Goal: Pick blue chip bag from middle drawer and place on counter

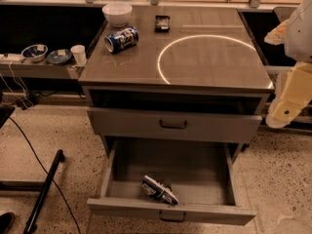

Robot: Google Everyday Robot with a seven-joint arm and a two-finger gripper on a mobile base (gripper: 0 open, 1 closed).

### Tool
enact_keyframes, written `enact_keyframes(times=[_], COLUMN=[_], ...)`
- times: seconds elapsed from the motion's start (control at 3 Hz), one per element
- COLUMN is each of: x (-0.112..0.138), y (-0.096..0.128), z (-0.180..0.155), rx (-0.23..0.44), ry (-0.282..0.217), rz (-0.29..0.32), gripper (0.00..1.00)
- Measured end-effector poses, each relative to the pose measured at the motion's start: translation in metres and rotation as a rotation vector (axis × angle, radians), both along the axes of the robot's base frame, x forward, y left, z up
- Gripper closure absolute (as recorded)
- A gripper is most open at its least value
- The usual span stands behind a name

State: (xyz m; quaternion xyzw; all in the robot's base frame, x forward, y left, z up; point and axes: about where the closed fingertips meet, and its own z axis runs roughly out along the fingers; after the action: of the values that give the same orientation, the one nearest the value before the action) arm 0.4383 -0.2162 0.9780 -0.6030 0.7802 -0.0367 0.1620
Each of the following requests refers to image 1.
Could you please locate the grey drawer cabinet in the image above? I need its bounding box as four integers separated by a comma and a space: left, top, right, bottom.
78, 5, 276, 158

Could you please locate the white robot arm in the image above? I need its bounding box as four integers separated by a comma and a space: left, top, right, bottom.
264, 0, 312, 129

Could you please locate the white paper cup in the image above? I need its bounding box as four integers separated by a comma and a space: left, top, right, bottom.
70, 45, 87, 65

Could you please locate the small black tray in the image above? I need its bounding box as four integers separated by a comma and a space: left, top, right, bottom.
155, 16, 171, 32

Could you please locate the open lower drawer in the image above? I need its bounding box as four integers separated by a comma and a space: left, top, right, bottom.
88, 138, 255, 225

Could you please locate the white power strip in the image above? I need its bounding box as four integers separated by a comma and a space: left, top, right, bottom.
0, 54, 23, 63

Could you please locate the blue soda can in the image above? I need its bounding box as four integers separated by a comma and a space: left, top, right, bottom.
105, 25, 138, 54

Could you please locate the closed upper drawer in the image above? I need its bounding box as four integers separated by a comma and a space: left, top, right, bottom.
88, 107, 261, 143

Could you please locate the black shoe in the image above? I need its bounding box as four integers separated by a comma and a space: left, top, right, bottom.
0, 213, 15, 234

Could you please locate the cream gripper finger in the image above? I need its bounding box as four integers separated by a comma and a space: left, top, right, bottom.
264, 19, 289, 46

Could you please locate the black cable on floor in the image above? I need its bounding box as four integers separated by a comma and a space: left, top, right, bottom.
8, 115, 82, 234

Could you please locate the black floor stand bar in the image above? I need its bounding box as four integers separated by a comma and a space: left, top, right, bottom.
23, 150, 65, 234

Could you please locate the blue chip bag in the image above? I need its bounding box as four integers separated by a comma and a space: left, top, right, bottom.
141, 175, 178, 206

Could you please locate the white bowl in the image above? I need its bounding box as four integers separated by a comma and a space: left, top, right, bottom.
102, 2, 133, 27

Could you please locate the small blue-white bowl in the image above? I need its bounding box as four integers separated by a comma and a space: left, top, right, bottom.
21, 44, 48, 62

